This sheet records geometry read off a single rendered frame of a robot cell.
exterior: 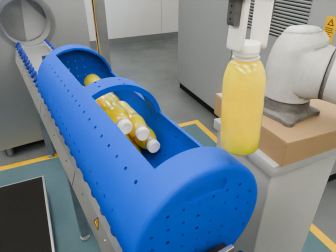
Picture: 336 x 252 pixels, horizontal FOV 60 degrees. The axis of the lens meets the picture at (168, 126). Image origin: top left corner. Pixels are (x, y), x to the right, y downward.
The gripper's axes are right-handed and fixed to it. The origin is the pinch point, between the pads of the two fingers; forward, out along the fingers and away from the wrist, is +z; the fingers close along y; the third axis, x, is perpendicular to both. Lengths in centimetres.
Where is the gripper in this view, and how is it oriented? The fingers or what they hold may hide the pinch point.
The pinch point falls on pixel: (249, 24)
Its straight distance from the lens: 45.0
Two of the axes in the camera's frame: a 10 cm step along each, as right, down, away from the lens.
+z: 0.0, 8.6, 5.2
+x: 5.1, 4.5, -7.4
